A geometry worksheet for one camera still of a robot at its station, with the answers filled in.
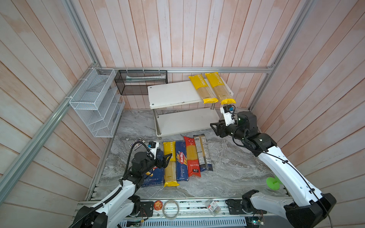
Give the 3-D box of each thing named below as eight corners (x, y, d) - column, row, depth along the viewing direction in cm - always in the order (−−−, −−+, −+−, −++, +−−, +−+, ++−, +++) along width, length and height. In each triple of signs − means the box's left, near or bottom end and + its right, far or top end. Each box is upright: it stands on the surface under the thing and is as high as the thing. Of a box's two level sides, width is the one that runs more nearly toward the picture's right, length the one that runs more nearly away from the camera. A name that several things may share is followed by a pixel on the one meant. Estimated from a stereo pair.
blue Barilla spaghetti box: (175, 181, 84) (175, 179, 82) (176, 143, 101) (176, 140, 98) (188, 181, 84) (188, 179, 82) (186, 143, 101) (187, 140, 98)
